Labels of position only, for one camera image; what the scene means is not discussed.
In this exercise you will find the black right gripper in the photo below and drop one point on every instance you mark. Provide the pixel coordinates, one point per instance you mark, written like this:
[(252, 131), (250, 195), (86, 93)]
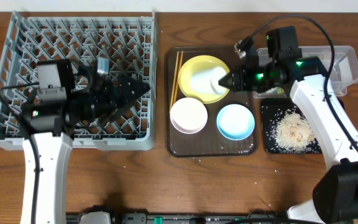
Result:
[(238, 72)]

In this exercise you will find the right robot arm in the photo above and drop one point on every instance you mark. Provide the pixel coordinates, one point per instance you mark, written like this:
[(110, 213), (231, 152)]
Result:
[(306, 81)]

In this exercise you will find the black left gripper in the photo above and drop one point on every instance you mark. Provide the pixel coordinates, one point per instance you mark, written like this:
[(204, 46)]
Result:
[(117, 97)]

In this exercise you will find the small white cup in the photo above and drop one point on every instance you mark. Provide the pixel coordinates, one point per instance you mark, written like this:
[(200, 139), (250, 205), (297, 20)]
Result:
[(207, 81)]

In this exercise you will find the grey plastic dish rack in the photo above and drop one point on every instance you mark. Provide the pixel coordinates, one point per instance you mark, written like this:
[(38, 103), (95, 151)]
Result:
[(129, 43)]

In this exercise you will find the black waste tray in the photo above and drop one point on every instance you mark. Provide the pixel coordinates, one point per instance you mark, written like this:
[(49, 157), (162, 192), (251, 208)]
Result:
[(268, 108)]

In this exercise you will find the rice food waste pile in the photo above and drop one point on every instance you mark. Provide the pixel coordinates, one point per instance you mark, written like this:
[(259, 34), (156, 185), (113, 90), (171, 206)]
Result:
[(291, 134)]

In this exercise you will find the pink white bowl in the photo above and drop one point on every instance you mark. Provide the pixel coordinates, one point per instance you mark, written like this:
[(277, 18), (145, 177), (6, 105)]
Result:
[(188, 115)]

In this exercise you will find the dark brown serving tray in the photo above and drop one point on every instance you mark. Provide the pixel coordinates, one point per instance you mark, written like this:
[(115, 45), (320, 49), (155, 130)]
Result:
[(208, 142)]

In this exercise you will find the green orange snack wrapper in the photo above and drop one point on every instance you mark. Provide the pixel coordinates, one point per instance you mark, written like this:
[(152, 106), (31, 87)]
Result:
[(274, 91)]

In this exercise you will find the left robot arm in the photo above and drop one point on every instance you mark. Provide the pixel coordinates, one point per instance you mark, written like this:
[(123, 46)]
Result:
[(48, 128)]

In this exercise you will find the clear plastic waste bin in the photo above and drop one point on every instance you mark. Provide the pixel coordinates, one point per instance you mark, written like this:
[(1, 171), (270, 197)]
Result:
[(345, 68)]

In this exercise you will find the wooden chopstick left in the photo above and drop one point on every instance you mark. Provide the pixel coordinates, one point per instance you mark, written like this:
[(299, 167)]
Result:
[(174, 81)]

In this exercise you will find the wooden chopstick right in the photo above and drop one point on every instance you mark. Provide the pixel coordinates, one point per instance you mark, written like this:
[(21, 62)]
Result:
[(179, 68)]

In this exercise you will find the yellow plate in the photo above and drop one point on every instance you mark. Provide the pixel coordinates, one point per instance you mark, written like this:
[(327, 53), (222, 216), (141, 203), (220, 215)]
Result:
[(196, 64)]

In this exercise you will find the light blue bowl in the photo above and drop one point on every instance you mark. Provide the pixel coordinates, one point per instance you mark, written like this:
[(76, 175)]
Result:
[(235, 122)]

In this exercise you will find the wooden chopstick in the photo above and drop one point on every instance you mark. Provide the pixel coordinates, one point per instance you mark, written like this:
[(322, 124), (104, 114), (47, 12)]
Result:
[(179, 68), (174, 81)]

